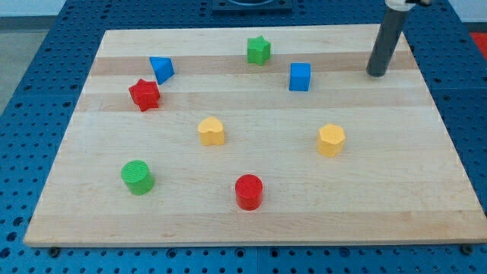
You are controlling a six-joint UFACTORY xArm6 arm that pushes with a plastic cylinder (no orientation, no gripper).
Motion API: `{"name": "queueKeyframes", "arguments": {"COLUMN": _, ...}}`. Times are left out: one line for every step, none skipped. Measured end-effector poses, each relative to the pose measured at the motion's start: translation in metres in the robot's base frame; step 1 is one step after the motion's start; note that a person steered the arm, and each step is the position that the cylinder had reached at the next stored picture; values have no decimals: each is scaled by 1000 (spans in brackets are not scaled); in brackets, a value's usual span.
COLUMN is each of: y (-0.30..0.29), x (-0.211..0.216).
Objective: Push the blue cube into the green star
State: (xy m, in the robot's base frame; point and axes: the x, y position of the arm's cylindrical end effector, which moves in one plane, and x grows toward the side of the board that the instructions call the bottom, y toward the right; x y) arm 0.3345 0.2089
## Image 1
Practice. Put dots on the white rod mount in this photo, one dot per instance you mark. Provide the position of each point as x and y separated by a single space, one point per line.
405 5

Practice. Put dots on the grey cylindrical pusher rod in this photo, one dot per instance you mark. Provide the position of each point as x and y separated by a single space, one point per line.
386 41

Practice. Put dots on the blue cube block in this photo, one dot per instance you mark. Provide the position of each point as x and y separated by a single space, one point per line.
300 74

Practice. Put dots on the green star block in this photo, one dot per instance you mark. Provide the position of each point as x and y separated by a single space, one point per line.
258 50

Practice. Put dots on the red star block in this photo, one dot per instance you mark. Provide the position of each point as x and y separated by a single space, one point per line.
145 94

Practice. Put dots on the yellow hexagon block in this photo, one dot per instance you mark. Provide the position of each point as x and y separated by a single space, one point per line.
330 140

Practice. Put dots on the wooden board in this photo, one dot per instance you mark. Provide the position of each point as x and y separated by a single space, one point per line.
397 180

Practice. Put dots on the yellow heart block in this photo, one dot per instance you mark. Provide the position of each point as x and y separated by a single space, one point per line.
211 131

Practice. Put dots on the red cylinder block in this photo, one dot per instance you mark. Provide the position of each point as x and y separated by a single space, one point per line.
249 192

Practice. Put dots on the blue triangular prism block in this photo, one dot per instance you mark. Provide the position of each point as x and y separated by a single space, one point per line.
162 67

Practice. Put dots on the green cylinder block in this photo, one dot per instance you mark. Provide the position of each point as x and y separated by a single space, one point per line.
137 177

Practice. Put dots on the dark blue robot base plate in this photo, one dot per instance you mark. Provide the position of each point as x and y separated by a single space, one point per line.
250 6

